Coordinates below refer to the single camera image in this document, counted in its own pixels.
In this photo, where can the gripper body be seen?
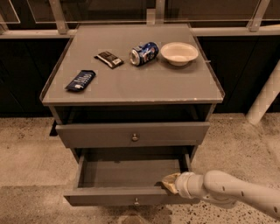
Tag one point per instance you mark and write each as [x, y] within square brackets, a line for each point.
[181, 184]

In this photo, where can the grey drawer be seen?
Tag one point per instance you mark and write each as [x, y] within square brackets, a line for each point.
[140, 134]
[124, 180]

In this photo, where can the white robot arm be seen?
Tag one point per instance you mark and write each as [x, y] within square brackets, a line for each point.
[224, 190]

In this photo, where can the grey top drawer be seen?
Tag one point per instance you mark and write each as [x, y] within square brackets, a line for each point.
[140, 134]

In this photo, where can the grey drawer cabinet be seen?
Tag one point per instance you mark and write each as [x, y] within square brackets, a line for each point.
[156, 92]

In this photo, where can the white bowl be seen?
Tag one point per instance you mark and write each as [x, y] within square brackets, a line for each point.
[178, 53]

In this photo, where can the blue crushed soda can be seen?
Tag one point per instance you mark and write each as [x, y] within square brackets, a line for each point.
[143, 54]

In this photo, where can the blue snack bag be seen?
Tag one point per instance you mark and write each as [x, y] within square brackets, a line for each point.
[81, 81]

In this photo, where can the black snack bar wrapper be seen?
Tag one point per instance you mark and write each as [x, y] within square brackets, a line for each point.
[109, 59]

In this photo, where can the white slanted post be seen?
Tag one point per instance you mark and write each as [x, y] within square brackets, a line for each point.
[267, 95]

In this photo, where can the metal railing frame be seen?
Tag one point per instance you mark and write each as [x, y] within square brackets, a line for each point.
[260, 24]

